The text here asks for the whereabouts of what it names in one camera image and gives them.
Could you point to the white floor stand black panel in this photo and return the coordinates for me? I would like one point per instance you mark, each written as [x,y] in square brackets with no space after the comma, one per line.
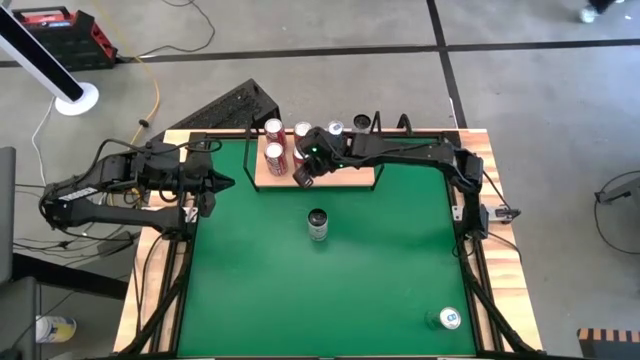
[75,100]

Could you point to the red and black toolbox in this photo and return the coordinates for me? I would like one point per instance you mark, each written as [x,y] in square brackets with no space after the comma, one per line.
[75,42]

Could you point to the white Celsius can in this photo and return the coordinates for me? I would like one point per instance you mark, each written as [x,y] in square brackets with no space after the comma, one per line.
[317,230]
[361,121]

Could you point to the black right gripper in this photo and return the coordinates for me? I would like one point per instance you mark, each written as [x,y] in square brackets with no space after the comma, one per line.
[325,150]

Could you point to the person's foot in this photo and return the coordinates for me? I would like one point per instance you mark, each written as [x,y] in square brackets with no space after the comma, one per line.
[589,15]

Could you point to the green table mat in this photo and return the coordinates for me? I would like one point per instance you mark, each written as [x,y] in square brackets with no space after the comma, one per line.
[350,280]

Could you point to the green can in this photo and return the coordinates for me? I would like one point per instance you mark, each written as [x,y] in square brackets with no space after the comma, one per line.
[450,318]

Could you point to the black flat bar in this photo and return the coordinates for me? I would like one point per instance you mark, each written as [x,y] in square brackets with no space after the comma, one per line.
[70,277]

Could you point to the blue Red Bull can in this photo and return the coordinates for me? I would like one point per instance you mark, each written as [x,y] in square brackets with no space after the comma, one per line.
[335,128]

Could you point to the red Star Wars Coca-Cola can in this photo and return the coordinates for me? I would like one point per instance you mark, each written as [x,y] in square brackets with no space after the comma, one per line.
[276,159]

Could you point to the grey cabinet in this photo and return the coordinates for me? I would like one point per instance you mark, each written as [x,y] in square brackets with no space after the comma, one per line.
[20,320]

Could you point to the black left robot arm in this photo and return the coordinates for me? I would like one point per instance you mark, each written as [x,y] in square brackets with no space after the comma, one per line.
[125,215]

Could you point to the yellow and white container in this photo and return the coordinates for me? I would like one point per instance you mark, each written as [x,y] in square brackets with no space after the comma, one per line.
[55,330]

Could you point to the silver mounting plate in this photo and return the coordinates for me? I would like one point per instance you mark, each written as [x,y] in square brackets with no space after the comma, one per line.
[458,213]
[191,215]

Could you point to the black aluminium table frame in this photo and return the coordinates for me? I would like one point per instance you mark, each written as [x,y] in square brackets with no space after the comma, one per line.
[475,300]

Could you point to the black perforated block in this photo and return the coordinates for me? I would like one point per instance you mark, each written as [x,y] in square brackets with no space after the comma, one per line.
[225,110]

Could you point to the black metal loop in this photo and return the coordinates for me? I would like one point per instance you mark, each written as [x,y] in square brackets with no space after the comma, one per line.
[404,116]

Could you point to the black power adapter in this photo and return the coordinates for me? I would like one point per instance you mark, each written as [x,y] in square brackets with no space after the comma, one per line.
[117,245]

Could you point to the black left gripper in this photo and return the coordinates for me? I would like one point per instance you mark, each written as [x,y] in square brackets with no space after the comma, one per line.
[202,175]

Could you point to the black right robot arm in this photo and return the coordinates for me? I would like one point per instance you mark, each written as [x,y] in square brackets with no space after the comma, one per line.
[410,149]

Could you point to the black stand foot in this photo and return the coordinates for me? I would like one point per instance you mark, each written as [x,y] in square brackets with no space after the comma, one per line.
[620,192]

